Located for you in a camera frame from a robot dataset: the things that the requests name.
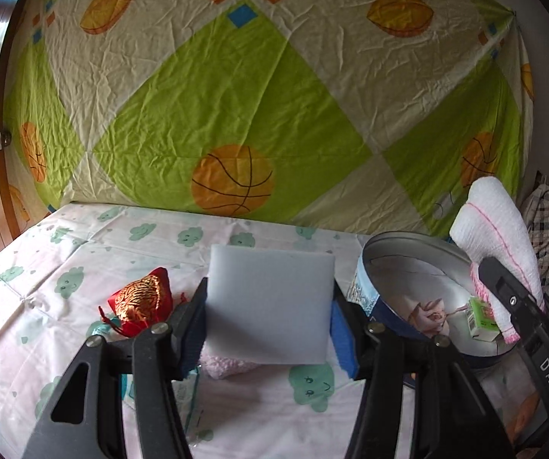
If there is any cloud pattern table sheet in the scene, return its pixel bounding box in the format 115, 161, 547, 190
0, 202, 549, 459

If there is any green basketball bedsheet backdrop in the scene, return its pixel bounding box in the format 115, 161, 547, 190
3, 0, 534, 236

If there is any round blue cookie tin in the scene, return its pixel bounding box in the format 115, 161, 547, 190
346, 231, 525, 383

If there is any white cloth pink trim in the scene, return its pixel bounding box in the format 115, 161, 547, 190
450, 176, 545, 344

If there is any white sponge block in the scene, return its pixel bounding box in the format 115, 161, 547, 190
206, 244, 335, 366

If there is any pale pink cloth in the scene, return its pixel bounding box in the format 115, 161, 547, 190
407, 298, 466, 338

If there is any green tissue pack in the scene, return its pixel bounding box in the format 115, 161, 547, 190
465, 296, 500, 342

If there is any red gold embroidered pouch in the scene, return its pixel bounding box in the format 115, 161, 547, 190
98, 267, 188, 338

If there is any pink fluffy towel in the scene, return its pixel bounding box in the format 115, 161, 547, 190
199, 347, 259, 380

